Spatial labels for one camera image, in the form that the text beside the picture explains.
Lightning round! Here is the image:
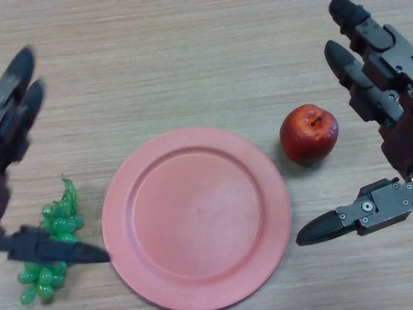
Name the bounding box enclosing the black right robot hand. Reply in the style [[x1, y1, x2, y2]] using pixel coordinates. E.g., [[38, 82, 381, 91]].
[[296, 0, 413, 247]]

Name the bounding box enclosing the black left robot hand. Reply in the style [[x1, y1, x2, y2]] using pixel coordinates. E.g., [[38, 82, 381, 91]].
[[0, 45, 112, 265]]

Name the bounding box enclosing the green grapes bunch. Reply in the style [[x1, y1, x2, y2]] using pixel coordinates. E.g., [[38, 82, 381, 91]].
[[16, 174, 85, 306]]

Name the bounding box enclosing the red apple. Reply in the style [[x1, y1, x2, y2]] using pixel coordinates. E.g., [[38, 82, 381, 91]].
[[279, 103, 339, 164]]

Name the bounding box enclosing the pink round plate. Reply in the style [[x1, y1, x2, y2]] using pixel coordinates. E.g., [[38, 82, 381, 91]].
[[101, 126, 292, 310]]

